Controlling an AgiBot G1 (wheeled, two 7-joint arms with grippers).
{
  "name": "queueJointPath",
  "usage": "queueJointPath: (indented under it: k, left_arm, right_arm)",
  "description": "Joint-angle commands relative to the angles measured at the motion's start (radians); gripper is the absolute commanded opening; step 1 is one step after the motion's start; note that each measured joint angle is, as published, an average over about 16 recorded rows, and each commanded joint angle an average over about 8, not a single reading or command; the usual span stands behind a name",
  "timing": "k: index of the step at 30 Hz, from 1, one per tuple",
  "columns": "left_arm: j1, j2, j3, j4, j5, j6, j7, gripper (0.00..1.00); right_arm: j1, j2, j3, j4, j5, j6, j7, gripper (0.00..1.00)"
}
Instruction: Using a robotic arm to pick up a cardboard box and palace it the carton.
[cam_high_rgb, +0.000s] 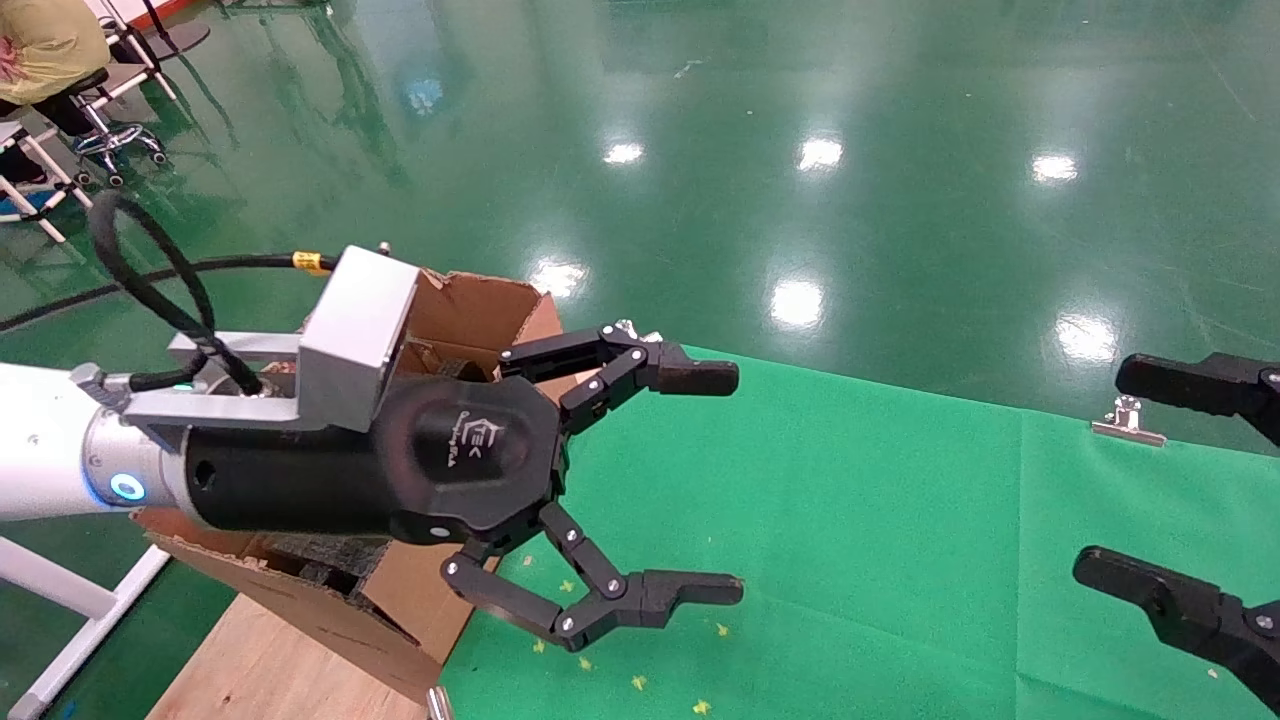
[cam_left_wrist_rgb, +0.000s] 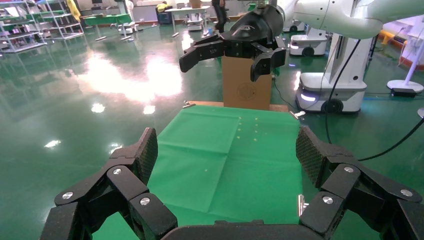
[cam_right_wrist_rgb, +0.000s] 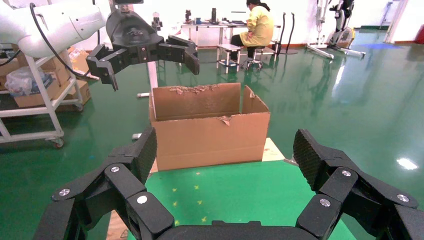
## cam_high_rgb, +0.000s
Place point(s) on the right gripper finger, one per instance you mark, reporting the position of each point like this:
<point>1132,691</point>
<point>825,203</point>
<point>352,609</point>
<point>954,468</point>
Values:
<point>1200,382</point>
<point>1190,610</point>

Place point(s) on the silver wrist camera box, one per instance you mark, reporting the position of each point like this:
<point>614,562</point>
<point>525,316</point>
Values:
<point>360,335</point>

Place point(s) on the person in yellow shirt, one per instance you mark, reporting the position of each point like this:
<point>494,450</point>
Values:
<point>50,45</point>

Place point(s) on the white table leg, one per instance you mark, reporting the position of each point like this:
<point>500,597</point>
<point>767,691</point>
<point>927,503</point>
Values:
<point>70,600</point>

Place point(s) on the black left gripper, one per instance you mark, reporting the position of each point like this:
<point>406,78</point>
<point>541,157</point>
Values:
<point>460,460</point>

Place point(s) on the metal binder clip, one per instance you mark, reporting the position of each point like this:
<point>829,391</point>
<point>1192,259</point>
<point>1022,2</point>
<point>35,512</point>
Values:
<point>628,328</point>
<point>438,705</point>
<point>1128,425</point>

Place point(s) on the white pipe frame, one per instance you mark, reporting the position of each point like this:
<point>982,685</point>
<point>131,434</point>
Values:
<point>35,150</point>
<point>140,52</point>

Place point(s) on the black stool with chrome base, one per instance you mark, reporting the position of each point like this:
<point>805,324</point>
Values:
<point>88,80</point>

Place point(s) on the black round floor base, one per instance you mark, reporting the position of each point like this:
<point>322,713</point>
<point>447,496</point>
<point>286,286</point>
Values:
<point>180,40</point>

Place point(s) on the large open cardboard carton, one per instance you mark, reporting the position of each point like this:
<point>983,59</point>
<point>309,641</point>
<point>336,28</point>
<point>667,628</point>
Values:
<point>480,310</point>

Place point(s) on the green table cloth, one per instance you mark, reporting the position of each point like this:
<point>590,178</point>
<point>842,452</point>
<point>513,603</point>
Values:
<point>850,520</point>

